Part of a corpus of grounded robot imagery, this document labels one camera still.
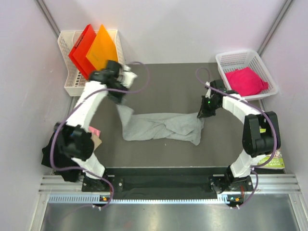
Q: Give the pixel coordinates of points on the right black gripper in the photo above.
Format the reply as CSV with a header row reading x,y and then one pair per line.
x,y
204,112

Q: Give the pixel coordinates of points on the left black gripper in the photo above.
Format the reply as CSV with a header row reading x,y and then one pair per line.
x,y
117,99

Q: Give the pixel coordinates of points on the grey t shirt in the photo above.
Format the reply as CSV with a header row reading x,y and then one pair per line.
x,y
143,127

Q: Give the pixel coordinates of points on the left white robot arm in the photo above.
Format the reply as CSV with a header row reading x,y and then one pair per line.
x,y
72,147

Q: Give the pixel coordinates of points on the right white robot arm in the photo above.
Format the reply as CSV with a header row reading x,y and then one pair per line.
x,y
261,133

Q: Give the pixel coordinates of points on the orange plastic folder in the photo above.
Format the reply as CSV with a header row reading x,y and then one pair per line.
x,y
102,49

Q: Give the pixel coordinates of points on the white file organizer basket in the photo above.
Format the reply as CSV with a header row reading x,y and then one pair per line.
x,y
75,82

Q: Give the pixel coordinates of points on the magenta t shirt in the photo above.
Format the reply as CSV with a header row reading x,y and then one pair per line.
x,y
246,82

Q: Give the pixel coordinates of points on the red plastic folder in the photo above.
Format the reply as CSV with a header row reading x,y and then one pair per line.
x,y
80,49

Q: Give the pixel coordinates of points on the pink t shirt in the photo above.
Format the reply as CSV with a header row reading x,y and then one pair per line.
x,y
94,131

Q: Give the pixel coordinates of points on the white mesh basket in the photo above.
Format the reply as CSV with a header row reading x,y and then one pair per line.
x,y
230,61

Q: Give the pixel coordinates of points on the tan t shirt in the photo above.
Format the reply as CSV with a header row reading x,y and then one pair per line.
x,y
96,140

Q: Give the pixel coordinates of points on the green children's book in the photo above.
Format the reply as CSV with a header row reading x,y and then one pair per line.
x,y
276,163

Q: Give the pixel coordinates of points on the black printed t shirt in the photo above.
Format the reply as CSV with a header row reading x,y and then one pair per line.
x,y
60,161

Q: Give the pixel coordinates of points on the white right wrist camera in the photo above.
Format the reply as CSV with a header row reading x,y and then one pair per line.
x,y
208,94

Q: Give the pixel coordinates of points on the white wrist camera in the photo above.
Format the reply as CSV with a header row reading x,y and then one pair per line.
x,y
127,77
208,94

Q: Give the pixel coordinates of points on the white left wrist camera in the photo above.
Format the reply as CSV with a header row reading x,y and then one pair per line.
x,y
127,77

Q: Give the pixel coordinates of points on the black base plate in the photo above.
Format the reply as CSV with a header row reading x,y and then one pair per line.
x,y
158,179

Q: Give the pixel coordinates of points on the aluminium frame rail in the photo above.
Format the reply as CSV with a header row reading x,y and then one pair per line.
x,y
57,190

